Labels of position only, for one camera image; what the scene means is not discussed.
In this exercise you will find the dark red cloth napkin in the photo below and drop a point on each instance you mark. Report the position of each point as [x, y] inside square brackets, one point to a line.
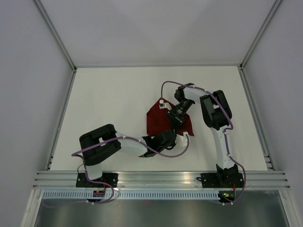
[157, 121]

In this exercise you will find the left aluminium frame post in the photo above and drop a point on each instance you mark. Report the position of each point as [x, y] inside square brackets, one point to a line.
[53, 31]

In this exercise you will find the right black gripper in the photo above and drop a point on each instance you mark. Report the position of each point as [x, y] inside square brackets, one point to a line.
[175, 120]

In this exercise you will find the aluminium frame post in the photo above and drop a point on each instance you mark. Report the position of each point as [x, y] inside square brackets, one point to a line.
[53, 31]
[269, 17]

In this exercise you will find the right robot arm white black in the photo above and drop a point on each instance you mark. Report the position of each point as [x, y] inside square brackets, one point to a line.
[217, 116]

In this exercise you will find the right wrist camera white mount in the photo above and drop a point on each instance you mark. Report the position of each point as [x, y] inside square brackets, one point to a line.
[164, 105]

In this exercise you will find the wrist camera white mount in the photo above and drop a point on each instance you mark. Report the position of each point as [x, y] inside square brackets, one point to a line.
[183, 139]
[164, 105]

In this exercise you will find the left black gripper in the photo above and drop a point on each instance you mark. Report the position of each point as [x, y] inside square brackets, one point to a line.
[173, 144]

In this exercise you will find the aluminium mounting rail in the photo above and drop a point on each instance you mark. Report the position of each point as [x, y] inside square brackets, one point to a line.
[128, 180]

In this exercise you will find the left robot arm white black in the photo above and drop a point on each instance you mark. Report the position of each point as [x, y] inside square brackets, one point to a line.
[103, 142]

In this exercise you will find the right aluminium frame post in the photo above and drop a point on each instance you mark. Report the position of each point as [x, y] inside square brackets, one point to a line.
[269, 17]

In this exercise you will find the white slotted cable duct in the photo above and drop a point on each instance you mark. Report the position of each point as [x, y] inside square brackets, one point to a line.
[132, 194]

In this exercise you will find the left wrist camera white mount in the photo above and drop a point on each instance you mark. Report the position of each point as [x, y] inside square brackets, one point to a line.
[183, 139]

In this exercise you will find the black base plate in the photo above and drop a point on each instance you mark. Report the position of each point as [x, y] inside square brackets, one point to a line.
[103, 182]
[211, 180]

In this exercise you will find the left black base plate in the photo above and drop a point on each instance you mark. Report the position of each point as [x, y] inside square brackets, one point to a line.
[103, 182]

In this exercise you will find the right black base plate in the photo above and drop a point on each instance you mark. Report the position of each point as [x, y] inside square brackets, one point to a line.
[211, 180]

